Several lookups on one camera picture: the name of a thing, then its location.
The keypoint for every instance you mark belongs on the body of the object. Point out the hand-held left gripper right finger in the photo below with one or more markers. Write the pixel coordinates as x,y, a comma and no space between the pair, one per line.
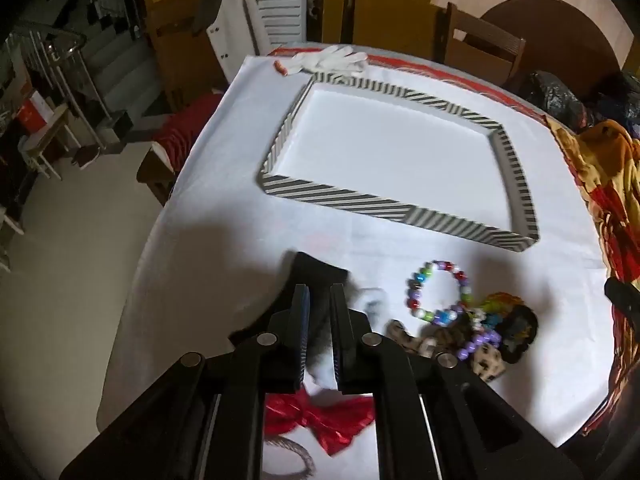
338,342

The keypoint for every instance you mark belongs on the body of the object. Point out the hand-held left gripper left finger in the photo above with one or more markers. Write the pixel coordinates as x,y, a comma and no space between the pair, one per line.
303,332

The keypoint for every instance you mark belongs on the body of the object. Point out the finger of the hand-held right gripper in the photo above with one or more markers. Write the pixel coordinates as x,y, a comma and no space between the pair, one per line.
622,297

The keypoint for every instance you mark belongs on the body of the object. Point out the black cloth hair band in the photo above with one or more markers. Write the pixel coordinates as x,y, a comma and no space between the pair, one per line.
315,271

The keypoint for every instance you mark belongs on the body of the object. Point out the leopard print bow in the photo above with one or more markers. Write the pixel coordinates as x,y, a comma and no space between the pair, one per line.
487,365
400,332

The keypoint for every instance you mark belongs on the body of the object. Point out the red shiny bow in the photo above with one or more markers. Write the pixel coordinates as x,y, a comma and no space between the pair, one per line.
330,422

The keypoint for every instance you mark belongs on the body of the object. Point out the black scrunchie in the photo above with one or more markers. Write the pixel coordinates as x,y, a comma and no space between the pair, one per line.
525,325

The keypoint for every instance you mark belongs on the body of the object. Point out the striped cardboard tray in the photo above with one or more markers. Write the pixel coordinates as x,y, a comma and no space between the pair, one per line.
400,150

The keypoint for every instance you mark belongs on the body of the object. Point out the floral yellow red blanket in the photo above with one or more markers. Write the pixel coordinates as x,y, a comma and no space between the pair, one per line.
600,170

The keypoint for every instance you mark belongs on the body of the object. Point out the white tablecloth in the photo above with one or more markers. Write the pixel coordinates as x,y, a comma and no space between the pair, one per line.
225,220

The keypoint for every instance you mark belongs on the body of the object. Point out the dark plastic bag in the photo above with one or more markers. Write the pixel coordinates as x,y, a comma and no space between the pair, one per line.
615,95

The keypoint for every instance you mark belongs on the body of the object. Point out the black plastic bag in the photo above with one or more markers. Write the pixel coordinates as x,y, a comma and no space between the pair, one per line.
550,92

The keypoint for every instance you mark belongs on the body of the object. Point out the red seat cushion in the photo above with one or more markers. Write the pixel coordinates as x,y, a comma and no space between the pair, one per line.
190,125

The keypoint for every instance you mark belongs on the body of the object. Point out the small orange item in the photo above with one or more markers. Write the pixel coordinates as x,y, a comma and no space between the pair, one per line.
280,67

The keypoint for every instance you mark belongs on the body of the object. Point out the white glove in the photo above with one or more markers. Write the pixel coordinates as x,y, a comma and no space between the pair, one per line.
330,60

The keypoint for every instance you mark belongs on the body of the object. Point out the round wooden table top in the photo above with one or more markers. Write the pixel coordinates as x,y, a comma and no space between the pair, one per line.
560,25

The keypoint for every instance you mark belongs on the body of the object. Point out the brown wooden chair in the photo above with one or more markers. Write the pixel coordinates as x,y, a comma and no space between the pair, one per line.
480,55

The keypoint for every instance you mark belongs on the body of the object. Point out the red table cover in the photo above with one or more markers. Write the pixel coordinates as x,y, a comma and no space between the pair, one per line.
450,72

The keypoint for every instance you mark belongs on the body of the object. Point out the white jacket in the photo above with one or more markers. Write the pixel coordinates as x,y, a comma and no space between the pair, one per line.
235,35

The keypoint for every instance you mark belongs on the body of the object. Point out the small wooden stool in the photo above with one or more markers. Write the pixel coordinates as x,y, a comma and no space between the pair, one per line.
45,145

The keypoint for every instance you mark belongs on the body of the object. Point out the yellow wooden cabinet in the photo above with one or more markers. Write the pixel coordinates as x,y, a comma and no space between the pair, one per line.
380,15

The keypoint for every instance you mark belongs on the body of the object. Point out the white louvered door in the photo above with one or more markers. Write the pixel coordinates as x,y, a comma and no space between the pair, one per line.
280,5

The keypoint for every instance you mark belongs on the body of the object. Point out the red box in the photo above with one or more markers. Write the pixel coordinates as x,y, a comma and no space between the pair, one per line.
35,110

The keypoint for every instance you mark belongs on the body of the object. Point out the metal stair railing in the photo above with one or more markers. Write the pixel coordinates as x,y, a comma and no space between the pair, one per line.
55,55

